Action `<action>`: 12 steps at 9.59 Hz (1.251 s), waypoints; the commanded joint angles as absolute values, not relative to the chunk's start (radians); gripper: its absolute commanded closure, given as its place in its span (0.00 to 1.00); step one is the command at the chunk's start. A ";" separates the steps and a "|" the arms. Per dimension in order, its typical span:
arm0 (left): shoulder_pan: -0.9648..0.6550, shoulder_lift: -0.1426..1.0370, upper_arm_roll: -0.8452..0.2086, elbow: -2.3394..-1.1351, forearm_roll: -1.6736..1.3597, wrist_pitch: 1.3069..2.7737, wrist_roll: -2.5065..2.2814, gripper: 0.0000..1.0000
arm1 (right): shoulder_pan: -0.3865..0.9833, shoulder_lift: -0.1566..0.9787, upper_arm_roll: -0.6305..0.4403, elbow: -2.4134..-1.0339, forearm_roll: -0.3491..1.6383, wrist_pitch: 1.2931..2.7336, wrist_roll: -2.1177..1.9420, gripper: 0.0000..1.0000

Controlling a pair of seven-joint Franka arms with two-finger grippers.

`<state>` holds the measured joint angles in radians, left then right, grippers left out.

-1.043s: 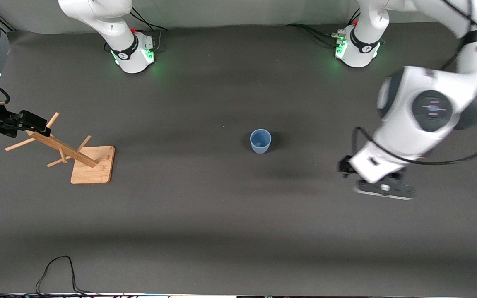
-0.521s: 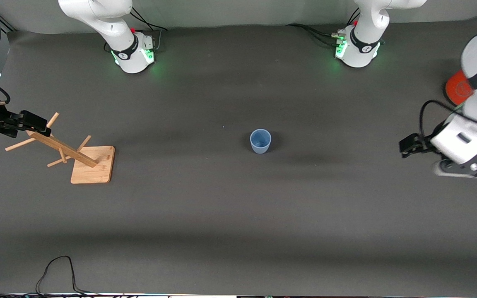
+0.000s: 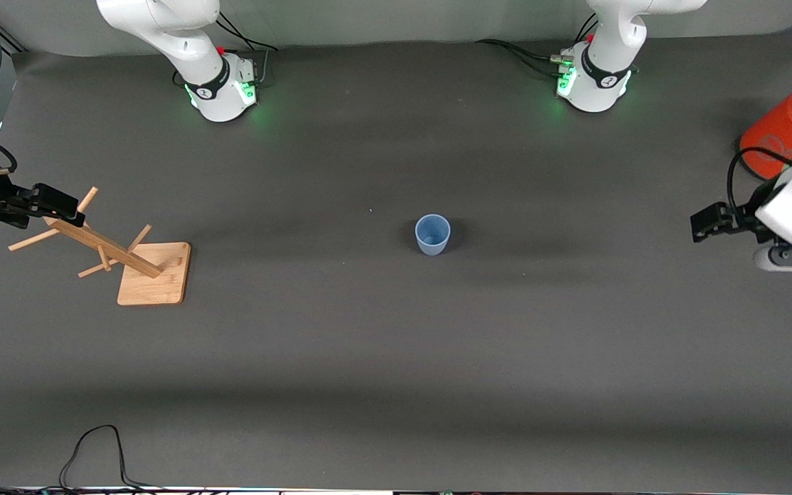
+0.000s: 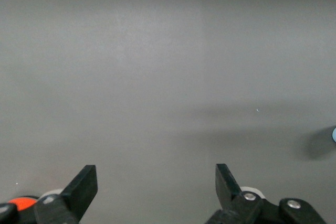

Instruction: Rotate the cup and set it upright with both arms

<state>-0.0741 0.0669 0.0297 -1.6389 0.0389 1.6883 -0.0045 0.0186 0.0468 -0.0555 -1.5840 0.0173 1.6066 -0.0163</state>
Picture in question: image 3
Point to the light blue plastic cup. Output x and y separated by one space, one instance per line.
432 237

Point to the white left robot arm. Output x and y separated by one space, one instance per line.
609 82

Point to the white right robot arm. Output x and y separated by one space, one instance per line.
183 41

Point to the orange can with grey lid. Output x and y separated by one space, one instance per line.
774 137

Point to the wooden mug tree stand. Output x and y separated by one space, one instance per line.
155 275

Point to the dark grey table mat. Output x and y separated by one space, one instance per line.
396 357

